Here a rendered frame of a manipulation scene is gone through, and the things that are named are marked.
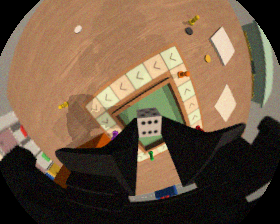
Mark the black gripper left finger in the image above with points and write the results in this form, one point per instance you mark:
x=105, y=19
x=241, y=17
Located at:
x=117, y=159

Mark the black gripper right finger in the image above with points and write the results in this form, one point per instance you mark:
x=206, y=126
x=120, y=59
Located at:
x=192, y=149

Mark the yellow pawn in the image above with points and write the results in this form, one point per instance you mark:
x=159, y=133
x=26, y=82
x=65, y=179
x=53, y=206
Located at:
x=192, y=21
x=63, y=105

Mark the orange pawn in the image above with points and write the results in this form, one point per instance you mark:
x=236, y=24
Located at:
x=182, y=74

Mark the white die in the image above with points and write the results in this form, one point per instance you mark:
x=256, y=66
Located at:
x=149, y=121

